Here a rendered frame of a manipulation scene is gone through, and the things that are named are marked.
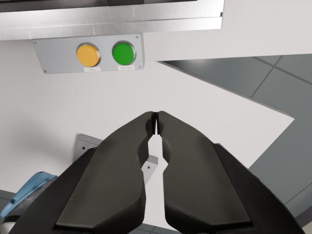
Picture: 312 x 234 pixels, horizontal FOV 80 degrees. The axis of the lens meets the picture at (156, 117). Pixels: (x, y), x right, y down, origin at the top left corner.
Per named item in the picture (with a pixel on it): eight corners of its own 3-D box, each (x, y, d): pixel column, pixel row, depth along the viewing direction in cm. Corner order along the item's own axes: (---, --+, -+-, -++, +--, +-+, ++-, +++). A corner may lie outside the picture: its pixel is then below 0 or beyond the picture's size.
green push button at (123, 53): (136, 61, 38) (135, 64, 37) (116, 62, 38) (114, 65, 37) (133, 41, 36) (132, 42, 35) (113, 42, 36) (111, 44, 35)
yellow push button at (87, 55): (102, 63, 39) (99, 66, 37) (82, 64, 39) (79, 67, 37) (98, 42, 36) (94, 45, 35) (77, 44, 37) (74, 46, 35)
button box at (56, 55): (145, 61, 43) (143, 70, 38) (56, 66, 44) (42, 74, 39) (142, 29, 40) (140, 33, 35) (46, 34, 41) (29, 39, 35)
